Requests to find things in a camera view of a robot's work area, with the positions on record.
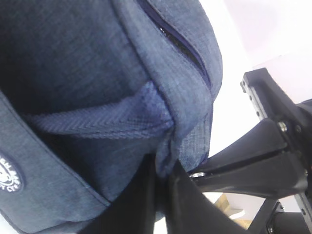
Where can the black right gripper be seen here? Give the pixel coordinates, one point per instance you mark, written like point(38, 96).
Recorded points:
point(285, 129)

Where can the dark blue insulated lunch bag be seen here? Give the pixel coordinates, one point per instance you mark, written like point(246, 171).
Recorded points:
point(88, 89)

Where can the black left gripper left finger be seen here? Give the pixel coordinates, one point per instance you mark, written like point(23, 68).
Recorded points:
point(133, 212)

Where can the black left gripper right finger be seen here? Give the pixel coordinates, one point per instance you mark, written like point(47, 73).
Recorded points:
point(188, 211)

